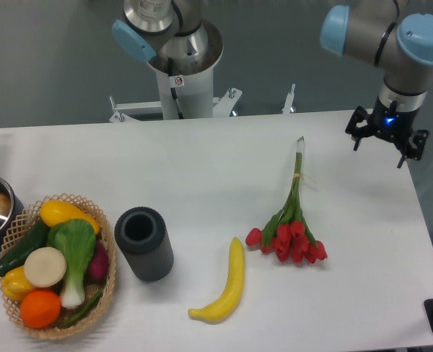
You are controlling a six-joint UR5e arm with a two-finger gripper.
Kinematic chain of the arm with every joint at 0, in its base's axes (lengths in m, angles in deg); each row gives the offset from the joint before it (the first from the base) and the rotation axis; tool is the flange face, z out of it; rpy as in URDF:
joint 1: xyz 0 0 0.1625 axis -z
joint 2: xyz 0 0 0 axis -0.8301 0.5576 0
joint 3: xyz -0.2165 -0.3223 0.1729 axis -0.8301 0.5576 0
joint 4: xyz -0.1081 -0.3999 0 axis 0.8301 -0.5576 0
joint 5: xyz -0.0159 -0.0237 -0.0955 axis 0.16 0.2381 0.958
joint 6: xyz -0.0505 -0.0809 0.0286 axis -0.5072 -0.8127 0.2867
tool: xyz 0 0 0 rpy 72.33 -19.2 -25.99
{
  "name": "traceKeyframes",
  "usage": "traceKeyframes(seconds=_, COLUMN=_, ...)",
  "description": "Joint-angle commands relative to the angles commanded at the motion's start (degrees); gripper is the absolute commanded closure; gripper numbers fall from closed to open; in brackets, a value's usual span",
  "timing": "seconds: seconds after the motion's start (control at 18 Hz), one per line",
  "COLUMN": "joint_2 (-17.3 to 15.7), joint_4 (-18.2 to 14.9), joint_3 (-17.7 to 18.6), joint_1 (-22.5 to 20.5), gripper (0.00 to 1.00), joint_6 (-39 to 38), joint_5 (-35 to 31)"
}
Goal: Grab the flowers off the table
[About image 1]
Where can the white metal mounting frame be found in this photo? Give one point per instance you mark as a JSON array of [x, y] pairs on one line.
[[177, 106]]

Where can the woven wicker basket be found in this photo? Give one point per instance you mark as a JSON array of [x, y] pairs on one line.
[[21, 225]]

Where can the dark green cucumber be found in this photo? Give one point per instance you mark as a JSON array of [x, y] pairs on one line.
[[34, 239]]

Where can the yellow bell pepper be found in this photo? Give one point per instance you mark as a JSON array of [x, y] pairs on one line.
[[15, 286]]

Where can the red tulip bouquet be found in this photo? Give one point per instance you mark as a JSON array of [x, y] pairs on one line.
[[286, 233]]

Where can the purple red onion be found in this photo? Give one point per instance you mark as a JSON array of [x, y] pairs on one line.
[[98, 267]]

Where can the orange fruit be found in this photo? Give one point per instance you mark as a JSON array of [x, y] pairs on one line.
[[40, 308]]

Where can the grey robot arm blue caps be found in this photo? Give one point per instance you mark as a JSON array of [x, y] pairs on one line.
[[379, 33]]

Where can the green chili pepper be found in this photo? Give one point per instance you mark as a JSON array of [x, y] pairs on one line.
[[82, 312]]

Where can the dark grey ribbed vase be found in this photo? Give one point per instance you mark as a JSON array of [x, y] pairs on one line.
[[141, 235]]

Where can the yellow squash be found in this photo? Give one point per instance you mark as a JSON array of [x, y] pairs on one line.
[[55, 212]]

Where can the green bok choy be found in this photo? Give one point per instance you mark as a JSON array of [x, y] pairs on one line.
[[76, 240]]

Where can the silver robot base column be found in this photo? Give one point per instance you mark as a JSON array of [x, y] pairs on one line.
[[174, 40]]

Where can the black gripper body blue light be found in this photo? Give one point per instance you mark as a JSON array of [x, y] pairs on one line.
[[390, 124]]

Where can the cream round bun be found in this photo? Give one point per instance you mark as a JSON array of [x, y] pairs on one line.
[[45, 267]]

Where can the yellow banana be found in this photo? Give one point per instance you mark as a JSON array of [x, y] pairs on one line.
[[228, 301]]

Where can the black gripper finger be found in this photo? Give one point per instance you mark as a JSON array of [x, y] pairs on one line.
[[359, 126], [412, 148]]

